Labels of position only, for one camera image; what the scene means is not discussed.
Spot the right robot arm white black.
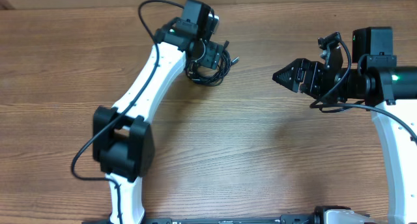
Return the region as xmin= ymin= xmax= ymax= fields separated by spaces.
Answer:
xmin=272 ymin=27 xmax=416 ymax=223

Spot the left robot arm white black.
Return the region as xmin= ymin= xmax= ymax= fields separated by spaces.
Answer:
xmin=93 ymin=0 xmax=225 ymax=223

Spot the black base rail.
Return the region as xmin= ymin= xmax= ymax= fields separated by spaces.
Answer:
xmin=81 ymin=214 xmax=317 ymax=224

